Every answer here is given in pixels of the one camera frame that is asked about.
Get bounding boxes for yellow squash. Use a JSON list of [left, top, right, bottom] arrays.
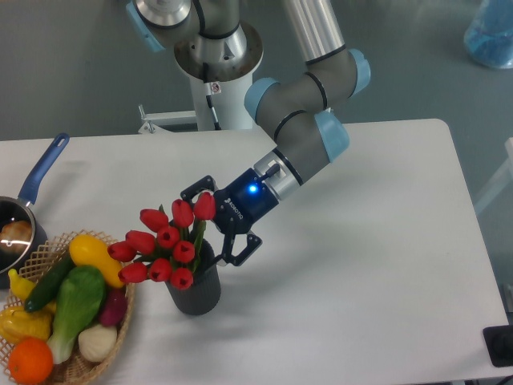
[[69, 234, 125, 289]]

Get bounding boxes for white garlic bulb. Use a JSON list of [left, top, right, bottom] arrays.
[[78, 324, 117, 363]]

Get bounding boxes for woven wicker basket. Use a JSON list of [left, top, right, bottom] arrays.
[[0, 229, 136, 385]]

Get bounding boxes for blue handled saucepan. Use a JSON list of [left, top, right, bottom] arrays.
[[1, 133, 70, 290]]

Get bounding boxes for brown bread in pan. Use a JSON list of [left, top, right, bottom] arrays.
[[1, 221, 32, 254]]

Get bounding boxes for blue plastic bag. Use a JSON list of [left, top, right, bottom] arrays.
[[463, 0, 512, 69]]

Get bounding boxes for black device at edge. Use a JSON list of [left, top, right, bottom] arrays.
[[483, 325, 512, 367]]

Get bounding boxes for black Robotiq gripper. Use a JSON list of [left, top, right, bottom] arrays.
[[180, 168, 278, 266]]

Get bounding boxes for dark grey ribbed vase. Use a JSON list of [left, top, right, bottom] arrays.
[[166, 240, 221, 316]]

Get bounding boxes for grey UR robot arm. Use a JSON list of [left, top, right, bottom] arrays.
[[127, 1, 370, 265]]

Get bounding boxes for orange fruit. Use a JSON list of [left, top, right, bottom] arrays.
[[8, 338, 54, 384]]

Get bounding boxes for purple red onion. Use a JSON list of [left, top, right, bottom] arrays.
[[98, 289, 127, 326]]

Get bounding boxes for dark green cucumber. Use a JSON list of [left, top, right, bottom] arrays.
[[24, 253, 75, 313]]

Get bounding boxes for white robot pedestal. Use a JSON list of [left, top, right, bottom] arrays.
[[137, 19, 265, 135]]

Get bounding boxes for yellow banana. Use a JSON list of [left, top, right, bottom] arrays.
[[8, 269, 57, 314]]

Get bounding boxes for yellow bell pepper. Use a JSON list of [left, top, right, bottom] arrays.
[[1, 306, 53, 345]]

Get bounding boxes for green bok choy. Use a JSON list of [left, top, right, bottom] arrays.
[[47, 265, 106, 365]]

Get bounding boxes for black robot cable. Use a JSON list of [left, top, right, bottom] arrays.
[[201, 63, 222, 131]]

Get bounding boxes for red tulip bouquet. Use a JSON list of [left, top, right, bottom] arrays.
[[107, 192, 216, 290]]

